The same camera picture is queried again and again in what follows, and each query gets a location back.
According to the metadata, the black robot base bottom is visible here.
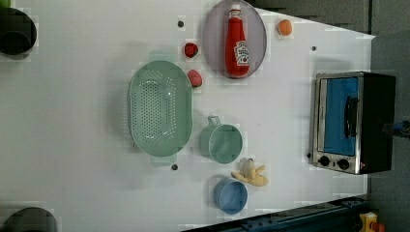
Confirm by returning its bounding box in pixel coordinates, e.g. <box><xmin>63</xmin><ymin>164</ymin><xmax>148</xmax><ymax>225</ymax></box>
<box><xmin>1</xmin><ymin>207</ymin><xmax>58</xmax><ymax>232</ymax></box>

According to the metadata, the orange toy fruit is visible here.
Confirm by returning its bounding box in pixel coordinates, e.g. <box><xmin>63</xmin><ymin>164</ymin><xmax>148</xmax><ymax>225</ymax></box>
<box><xmin>278</xmin><ymin>19</ymin><xmax>293</xmax><ymax>36</ymax></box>

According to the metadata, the silver black toaster oven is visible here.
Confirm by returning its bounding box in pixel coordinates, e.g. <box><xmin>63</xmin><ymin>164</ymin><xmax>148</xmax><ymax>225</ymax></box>
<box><xmin>311</xmin><ymin>72</ymin><xmax>395</xmax><ymax>175</ymax></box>

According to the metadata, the black robot base top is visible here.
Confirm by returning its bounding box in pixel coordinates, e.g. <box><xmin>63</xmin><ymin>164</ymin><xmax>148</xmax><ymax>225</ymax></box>
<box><xmin>0</xmin><ymin>8</ymin><xmax>37</xmax><ymax>55</ymax></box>

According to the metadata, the red toy strawberry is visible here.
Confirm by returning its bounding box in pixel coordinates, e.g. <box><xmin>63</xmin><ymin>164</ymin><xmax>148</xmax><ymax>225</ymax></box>
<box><xmin>184</xmin><ymin>43</ymin><xmax>198</xmax><ymax>58</ymax></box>

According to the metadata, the yellow red toy object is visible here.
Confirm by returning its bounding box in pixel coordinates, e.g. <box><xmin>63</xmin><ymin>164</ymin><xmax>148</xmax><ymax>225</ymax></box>
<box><xmin>360</xmin><ymin>212</ymin><xmax>386</xmax><ymax>232</ymax></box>

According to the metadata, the blue metal frame rail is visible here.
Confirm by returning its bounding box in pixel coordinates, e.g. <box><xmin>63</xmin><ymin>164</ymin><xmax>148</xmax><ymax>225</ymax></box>
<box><xmin>185</xmin><ymin>197</ymin><xmax>369</xmax><ymax>232</ymax></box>

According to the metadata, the blue cup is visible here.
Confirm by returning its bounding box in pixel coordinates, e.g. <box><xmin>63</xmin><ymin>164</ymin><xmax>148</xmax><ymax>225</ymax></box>
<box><xmin>214</xmin><ymin>178</ymin><xmax>248</xmax><ymax>215</ymax></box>

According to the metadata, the green oval colander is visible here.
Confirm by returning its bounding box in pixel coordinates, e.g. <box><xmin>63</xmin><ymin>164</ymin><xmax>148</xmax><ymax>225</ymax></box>
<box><xmin>128</xmin><ymin>51</ymin><xmax>193</xmax><ymax>167</ymax></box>

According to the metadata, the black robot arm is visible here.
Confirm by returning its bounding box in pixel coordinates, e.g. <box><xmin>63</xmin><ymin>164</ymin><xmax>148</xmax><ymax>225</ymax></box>
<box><xmin>383</xmin><ymin>121</ymin><xmax>410</xmax><ymax>139</ymax></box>

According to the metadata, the grey oval plate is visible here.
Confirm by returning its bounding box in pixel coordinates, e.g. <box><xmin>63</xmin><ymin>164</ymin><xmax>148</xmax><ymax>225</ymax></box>
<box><xmin>202</xmin><ymin>0</ymin><xmax>267</xmax><ymax>78</ymax></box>

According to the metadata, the pink toy fruit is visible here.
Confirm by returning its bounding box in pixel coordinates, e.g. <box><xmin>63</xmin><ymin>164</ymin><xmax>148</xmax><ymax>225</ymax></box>
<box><xmin>187</xmin><ymin>70</ymin><xmax>203</xmax><ymax>88</ymax></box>

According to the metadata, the peeled toy banana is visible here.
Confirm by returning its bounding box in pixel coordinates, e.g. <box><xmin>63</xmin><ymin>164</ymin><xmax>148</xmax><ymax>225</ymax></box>
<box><xmin>231</xmin><ymin>159</ymin><xmax>269</xmax><ymax>187</ymax></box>

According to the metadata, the green cup with handle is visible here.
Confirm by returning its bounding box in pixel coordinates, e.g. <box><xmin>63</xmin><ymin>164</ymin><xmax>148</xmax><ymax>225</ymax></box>
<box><xmin>199</xmin><ymin>115</ymin><xmax>243</xmax><ymax>164</ymax></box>

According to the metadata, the red ketchup bottle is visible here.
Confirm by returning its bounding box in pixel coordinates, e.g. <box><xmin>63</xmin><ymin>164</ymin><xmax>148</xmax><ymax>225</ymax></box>
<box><xmin>224</xmin><ymin>4</ymin><xmax>249</xmax><ymax>76</ymax></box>

